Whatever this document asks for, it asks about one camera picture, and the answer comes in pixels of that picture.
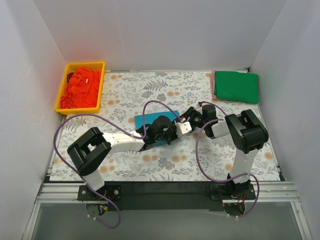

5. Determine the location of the teal t shirt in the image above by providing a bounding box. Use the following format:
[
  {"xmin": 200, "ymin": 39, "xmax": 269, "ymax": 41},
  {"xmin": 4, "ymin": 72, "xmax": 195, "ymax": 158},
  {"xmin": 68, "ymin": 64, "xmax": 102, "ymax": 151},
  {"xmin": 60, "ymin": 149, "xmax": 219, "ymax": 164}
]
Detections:
[{"xmin": 140, "ymin": 111, "xmax": 176, "ymax": 152}]

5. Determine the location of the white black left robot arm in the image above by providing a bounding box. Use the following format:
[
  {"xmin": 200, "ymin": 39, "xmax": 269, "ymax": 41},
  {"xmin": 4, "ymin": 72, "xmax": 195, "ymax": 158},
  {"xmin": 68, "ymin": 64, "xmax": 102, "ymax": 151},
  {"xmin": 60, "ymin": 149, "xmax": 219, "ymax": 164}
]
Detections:
[{"xmin": 67, "ymin": 115, "xmax": 178, "ymax": 200}]

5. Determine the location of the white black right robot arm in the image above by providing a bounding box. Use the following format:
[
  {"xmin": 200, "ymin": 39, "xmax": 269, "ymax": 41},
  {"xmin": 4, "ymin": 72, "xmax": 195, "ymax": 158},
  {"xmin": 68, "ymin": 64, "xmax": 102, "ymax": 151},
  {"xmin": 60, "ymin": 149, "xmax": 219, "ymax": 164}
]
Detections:
[{"xmin": 181, "ymin": 101, "xmax": 269, "ymax": 199}]

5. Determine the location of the floral patterned table mat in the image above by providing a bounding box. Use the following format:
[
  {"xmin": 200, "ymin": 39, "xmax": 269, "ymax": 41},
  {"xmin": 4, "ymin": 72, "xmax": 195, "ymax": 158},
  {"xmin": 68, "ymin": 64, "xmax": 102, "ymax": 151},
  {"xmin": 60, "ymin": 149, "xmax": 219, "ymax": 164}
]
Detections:
[{"xmin": 49, "ymin": 70, "xmax": 281, "ymax": 183}]

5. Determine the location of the folded pink t shirt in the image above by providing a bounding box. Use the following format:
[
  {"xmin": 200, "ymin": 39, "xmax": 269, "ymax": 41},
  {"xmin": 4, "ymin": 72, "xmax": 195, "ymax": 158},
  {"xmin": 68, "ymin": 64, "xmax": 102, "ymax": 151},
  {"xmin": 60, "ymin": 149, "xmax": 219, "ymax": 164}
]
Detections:
[{"xmin": 210, "ymin": 70, "xmax": 217, "ymax": 100}]

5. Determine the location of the folded green t shirt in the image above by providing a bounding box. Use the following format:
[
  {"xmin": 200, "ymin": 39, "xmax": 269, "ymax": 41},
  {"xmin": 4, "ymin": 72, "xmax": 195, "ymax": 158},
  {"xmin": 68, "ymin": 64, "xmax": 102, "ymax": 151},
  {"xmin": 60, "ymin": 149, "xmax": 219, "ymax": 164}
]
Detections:
[{"xmin": 214, "ymin": 71, "xmax": 259, "ymax": 104}]

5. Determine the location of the orange t shirt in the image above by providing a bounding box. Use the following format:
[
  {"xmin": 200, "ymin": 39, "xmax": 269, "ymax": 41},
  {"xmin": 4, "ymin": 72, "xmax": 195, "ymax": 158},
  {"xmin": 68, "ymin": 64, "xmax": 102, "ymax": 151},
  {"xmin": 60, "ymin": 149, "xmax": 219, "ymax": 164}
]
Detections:
[{"xmin": 60, "ymin": 67, "xmax": 102, "ymax": 109}]

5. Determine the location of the yellow plastic bin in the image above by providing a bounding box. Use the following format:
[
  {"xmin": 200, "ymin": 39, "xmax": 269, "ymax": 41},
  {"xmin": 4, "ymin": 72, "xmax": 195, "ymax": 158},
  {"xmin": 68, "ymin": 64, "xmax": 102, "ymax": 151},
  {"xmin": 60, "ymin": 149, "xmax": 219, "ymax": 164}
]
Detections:
[{"xmin": 54, "ymin": 61, "xmax": 106, "ymax": 115}]

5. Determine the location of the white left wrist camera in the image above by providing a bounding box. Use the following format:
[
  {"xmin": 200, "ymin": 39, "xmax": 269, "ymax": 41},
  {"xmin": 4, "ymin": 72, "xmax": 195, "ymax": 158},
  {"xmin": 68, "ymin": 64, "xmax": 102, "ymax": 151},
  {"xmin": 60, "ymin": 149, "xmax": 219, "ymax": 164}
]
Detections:
[{"xmin": 175, "ymin": 121, "xmax": 193, "ymax": 138}]

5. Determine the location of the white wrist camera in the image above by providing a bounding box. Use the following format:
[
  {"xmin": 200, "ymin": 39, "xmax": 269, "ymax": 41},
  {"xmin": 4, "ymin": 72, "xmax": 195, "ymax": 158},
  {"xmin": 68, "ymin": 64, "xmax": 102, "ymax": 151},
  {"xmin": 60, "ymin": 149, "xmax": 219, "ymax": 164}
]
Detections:
[
  {"xmin": 197, "ymin": 101, "xmax": 207, "ymax": 110},
  {"xmin": 175, "ymin": 121, "xmax": 193, "ymax": 138}
]

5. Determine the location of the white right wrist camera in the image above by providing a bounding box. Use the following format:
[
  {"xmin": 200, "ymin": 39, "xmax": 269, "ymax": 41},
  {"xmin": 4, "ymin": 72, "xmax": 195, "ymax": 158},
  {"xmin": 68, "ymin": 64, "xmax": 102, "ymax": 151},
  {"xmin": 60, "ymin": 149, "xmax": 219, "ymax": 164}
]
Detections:
[{"xmin": 197, "ymin": 101, "xmax": 207, "ymax": 110}]

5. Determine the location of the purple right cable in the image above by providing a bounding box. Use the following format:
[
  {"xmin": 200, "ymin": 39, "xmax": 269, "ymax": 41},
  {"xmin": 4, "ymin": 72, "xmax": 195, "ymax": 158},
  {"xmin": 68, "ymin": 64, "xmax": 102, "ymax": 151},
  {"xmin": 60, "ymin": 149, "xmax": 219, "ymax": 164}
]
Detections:
[{"xmin": 195, "ymin": 100, "xmax": 261, "ymax": 219}]

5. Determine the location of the purple cable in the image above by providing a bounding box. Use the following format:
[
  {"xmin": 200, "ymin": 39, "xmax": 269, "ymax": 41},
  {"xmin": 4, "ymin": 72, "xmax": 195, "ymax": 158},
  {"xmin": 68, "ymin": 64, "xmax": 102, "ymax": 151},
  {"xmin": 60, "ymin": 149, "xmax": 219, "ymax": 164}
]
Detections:
[
  {"xmin": 53, "ymin": 100, "xmax": 185, "ymax": 229},
  {"xmin": 195, "ymin": 100, "xmax": 261, "ymax": 219}
]

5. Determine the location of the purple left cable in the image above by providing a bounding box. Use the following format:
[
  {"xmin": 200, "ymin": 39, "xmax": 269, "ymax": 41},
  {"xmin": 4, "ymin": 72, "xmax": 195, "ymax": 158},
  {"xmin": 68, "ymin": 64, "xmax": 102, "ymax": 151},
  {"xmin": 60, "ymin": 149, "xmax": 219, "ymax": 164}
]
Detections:
[{"xmin": 53, "ymin": 100, "xmax": 185, "ymax": 229}]

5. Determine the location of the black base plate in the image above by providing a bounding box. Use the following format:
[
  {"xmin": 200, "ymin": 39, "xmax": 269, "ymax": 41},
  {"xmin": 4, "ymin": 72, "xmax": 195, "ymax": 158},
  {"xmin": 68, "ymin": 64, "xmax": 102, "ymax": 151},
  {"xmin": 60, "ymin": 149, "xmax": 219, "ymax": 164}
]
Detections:
[{"xmin": 77, "ymin": 181, "xmax": 256, "ymax": 212}]

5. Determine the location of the aluminium frame rail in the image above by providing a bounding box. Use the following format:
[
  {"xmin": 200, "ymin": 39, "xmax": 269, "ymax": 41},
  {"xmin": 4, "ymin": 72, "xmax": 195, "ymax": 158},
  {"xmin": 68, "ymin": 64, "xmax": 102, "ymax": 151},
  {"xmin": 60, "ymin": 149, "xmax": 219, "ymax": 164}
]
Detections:
[{"xmin": 23, "ymin": 181, "xmax": 312, "ymax": 240}]

